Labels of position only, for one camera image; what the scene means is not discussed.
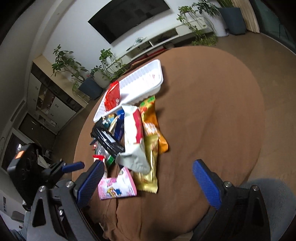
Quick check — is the green-edged seeds bag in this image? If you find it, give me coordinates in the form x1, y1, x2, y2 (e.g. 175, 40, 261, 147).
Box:
93, 141, 115, 168

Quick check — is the black snack bag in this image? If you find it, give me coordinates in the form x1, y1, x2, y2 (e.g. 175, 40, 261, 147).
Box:
90, 118, 125, 158

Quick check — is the pink cartoon snack packet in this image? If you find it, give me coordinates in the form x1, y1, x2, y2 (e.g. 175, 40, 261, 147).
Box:
98, 167, 137, 200

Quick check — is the light blue panda snack bag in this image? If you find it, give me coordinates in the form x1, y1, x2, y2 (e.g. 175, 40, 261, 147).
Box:
102, 114, 120, 133

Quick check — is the blue biscuit packet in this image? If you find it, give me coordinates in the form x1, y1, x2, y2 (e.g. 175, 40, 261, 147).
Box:
114, 109, 125, 142

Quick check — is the white red grey snack bag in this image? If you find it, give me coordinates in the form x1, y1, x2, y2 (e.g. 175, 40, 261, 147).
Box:
115, 105, 151, 175

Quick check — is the gold snack packet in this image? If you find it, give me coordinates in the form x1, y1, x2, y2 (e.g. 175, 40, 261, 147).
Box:
133, 134, 160, 194

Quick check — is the orange snack bar packet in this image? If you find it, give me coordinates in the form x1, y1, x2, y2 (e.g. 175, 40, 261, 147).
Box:
139, 95, 169, 154

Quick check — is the grey chair seat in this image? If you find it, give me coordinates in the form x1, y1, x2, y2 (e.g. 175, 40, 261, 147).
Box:
240, 178, 295, 240

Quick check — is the wooden display cabinet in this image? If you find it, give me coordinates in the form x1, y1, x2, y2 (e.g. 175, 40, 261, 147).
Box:
27, 55, 88, 134

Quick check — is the left plant in white pot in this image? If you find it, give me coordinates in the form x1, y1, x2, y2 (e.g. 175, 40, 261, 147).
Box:
90, 49, 127, 89

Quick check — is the plant in white pot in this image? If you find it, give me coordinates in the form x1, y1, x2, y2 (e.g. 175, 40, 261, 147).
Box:
90, 49, 127, 89
177, 1, 229, 47

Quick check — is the left plant in blue pot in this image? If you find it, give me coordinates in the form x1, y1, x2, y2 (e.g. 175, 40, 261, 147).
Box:
52, 44, 103, 101

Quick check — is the white plastic tray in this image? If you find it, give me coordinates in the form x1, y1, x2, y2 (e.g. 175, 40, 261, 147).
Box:
93, 59, 164, 122

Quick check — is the white tv console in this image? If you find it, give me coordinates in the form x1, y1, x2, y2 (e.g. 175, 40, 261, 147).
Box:
118, 17, 214, 63

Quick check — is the beige curtain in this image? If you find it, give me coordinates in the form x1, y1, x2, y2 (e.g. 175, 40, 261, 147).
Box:
232, 0, 260, 33

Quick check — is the tall plant in blue pot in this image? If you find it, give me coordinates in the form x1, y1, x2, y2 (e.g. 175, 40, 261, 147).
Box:
217, 0, 246, 35

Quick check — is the wall-mounted black television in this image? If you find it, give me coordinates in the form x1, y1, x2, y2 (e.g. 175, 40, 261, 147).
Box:
88, 0, 170, 44

